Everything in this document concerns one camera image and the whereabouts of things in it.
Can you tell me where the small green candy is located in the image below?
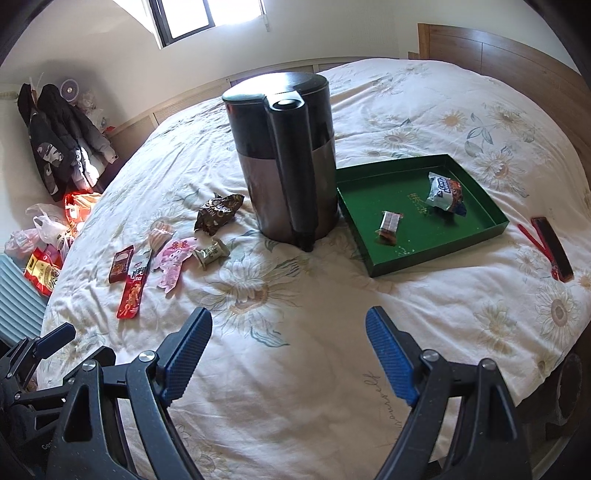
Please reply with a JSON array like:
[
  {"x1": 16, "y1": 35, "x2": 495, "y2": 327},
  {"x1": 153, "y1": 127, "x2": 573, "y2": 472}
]
[{"x1": 193, "y1": 239, "x2": 230, "y2": 269}]

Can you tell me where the dark round object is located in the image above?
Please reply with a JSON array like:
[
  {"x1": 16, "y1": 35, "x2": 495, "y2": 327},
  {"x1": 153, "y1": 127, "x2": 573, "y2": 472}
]
[{"x1": 545, "y1": 353, "x2": 591, "y2": 444}]

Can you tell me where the black and grey puffer jacket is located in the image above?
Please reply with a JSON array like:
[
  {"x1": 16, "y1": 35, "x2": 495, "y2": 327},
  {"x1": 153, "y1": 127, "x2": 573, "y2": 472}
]
[{"x1": 39, "y1": 85, "x2": 116, "y2": 190}]

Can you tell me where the black and silver kettle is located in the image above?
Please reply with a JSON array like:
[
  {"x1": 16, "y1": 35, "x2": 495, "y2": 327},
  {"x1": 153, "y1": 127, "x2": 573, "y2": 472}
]
[{"x1": 222, "y1": 71, "x2": 339, "y2": 253}]

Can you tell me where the pink snack packet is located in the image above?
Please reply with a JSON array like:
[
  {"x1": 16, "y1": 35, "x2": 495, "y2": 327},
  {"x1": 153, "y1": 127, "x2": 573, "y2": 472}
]
[{"x1": 152, "y1": 235, "x2": 200, "y2": 292}]

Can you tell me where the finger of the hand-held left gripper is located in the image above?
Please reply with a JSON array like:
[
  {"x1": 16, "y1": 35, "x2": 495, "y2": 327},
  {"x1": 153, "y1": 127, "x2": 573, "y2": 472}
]
[
  {"x1": 62, "y1": 345, "x2": 117, "y2": 384},
  {"x1": 28, "y1": 322, "x2": 77, "y2": 360}
]

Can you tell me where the green tray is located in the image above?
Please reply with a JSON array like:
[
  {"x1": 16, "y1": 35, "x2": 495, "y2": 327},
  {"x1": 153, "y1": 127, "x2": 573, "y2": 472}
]
[{"x1": 335, "y1": 154, "x2": 509, "y2": 278}]

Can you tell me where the pink plastic bag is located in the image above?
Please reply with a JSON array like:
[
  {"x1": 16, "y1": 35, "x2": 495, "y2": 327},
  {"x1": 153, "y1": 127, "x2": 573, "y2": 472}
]
[{"x1": 4, "y1": 228, "x2": 41, "y2": 259}]

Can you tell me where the blue-grey radiator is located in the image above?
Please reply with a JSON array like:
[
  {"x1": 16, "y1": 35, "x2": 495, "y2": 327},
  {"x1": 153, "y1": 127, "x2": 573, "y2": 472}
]
[{"x1": 0, "y1": 253, "x2": 49, "y2": 347}]

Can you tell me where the long red and white snack packet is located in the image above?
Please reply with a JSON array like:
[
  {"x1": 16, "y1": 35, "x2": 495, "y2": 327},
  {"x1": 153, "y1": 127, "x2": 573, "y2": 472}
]
[{"x1": 115, "y1": 248, "x2": 153, "y2": 320}]

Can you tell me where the red and yellow bag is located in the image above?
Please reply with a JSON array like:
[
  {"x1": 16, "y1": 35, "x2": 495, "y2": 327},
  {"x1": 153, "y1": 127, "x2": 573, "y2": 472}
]
[{"x1": 24, "y1": 249, "x2": 63, "y2": 296}]

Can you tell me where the dark red flat case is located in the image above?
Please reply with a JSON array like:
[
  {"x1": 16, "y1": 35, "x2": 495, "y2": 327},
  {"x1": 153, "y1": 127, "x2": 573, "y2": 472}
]
[{"x1": 531, "y1": 217, "x2": 574, "y2": 282}]

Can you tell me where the window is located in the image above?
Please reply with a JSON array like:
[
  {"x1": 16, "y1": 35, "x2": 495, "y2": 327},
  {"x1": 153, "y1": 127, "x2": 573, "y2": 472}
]
[{"x1": 148, "y1": 0, "x2": 269, "y2": 49}]

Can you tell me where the shiny red bag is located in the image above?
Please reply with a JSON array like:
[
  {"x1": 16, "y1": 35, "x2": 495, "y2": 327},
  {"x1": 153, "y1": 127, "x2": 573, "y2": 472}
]
[{"x1": 65, "y1": 191, "x2": 103, "y2": 223}]

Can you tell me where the orange striped snack packet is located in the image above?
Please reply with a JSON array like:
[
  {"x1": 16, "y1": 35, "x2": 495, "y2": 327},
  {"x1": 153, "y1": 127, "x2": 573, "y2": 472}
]
[{"x1": 148, "y1": 222, "x2": 174, "y2": 250}]

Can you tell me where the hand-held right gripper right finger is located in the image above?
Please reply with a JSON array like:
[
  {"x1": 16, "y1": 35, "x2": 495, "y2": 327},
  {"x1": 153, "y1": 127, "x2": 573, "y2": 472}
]
[{"x1": 365, "y1": 305, "x2": 530, "y2": 480}]

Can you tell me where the dark red snack packet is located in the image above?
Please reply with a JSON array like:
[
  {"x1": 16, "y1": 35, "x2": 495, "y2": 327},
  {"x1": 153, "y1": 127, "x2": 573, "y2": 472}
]
[{"x1": 108, "y1": 246, "x2": 134, "y2": 284}]

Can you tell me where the clear plastic bag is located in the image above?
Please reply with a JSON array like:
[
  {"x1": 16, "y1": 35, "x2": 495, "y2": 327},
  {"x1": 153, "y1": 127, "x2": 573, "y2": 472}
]
[{"x1": 78, "y1": 92, "x2": 114, "y2": 136}]

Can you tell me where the white and blue snack packet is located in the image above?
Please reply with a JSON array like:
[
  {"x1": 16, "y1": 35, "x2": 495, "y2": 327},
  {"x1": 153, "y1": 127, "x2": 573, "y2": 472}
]
[{"x1": 424, "y1": 172, "x2": 468, "y2": 217}]

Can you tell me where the white floral quilt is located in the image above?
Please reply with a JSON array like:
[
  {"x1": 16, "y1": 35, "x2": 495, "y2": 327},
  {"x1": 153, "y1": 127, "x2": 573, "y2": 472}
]
[{"x1": 37, "y1": 58, "x2": 591, "y2": 480}]

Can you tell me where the white plastic bag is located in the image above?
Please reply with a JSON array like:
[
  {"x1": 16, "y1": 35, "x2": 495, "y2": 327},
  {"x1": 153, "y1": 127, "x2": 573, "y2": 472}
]
[{"x1": 25, "y1": 203, "x2": 84, "y2": 252}]

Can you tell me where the small brown wrapped candy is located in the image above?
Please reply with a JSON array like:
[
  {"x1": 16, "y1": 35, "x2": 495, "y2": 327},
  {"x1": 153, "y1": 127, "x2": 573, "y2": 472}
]
[{"x1": 375, "y1": 210, "x2": 406, "y2": 245}]

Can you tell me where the crumpled brown snack wrapper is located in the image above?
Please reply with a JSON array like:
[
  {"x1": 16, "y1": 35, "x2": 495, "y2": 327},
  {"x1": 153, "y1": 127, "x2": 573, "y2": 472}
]
[{"x1": 194, "y1": 193, "x2": 245, "y2": 236}]

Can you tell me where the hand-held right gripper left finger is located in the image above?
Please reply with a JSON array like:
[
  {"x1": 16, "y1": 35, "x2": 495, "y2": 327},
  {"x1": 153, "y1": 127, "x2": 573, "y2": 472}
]
[{"x1": 46, "y1": 307, "x2": 214, "y2": 480}]

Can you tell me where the wooden headboard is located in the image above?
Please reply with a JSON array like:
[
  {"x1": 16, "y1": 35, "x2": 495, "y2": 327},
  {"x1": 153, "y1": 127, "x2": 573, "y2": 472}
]
[{"x1": 418, "y1": 23, "x2": 591, "y2": 153}]

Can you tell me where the black camouflage jacket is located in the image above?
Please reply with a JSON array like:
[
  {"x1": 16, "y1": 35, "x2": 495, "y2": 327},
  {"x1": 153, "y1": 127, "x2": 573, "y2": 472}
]
[{"x1": 17, "y1": 84, "x2": 77, "y2": 202}]

